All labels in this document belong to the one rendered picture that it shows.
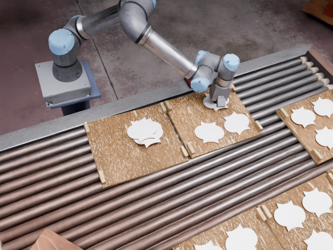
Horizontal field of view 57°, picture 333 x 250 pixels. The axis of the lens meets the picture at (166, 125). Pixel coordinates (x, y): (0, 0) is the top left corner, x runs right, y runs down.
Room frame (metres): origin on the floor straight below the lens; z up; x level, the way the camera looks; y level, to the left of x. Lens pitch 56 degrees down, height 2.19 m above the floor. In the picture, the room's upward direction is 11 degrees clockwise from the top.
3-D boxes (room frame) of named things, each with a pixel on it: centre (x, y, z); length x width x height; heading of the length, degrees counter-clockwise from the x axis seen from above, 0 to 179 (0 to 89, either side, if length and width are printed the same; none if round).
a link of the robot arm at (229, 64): (1.05, -0.23, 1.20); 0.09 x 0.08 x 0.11; 80
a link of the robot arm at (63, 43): (1.06, 0.56, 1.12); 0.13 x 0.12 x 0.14; 170
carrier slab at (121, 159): (0.73, 0.13, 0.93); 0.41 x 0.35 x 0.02; 121
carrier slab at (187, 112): (0.95, -0.23, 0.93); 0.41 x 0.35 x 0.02; 122
